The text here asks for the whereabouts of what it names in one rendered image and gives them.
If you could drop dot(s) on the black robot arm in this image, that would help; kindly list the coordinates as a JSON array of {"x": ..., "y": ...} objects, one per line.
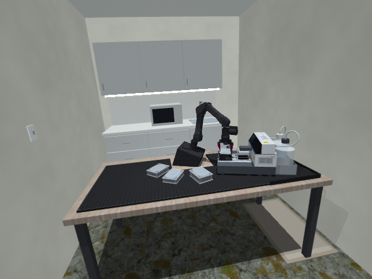
[{"x": 224, "y": 121}]

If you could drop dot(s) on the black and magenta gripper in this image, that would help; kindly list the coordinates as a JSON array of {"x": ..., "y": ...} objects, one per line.
[{"x": 229, "y": 143}]

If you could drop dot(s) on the white well plate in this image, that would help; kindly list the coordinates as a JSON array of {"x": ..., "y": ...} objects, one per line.
[
  {"x": 225, "y": 151},
  {"x": 200, "y": 171},
  {"x": 173, "y": 173}
]

